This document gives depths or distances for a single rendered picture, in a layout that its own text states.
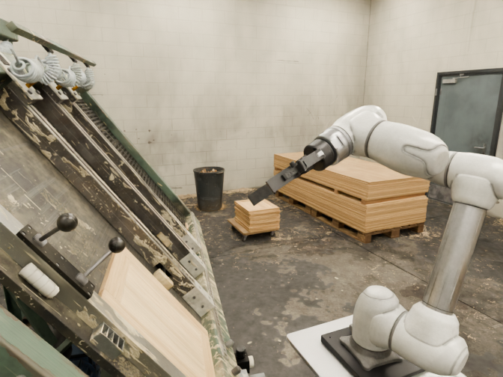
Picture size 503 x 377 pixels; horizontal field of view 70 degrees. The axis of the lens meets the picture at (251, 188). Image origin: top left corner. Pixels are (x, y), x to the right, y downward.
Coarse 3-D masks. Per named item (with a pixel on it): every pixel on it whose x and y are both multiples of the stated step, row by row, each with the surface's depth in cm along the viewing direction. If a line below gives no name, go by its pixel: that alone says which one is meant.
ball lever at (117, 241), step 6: (114, 240) 82; (120, 240) 83; (114, 246) 82; (120, 246) 82; (108, 252) 82; (114, 252) 83; (120, 252) 83; (102, 258) 81; (96, 264) 80; (90, 270) 79; (78, 276) 77; (84, 276) 78; (84, 282) 78
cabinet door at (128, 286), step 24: (120, 264) 109; (120, 288) 99; (144, 288) 114; (120, 312) 90; (144, 312) 103; (168, 312) 118; (144, 336) 93; (168, 336) 106; (192, 336) 122; (192, 360) 109
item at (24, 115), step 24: (48, 48) 115; (48, 72) 116; (0, 96) 113; (24, 96) 115; (24, 120) 116; (48, 144) 119; (72, 168) 123; (96, 192) 126; (120, 216) 130; (144, 240) 134; (168, 264) 139; (192, 288) 143
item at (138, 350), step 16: (0, 208) 72; (0, 224) 70; (16, 224) 74; (0, 240) 71; (16, 240) 71; (16, 256) 72; (32, 256) 73; (48, 272) 74; (64, 288) 76; (80, 304) 77; (96, 304) 79; (96, 320) 79; (112, 320) 81; (128, 336) 82; (128, 352) 82; (144, 352) 83; (160, 352) 90; (144, 368) 84; (160, 368) 85; (176, 368) 91
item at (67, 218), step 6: (60, 216) 69; (66, 216) 69; (72, 216) 69; (60, 222) 68; (66, 222) 68; (72, 222) 69; (54, 228) 71; (60, 228) 68; (66, 228) 68; (72, 228) 69; (36, 234) 75; (48, 234) 72; (36, 240) 73; (42, 240) 74; (42, 246) 74
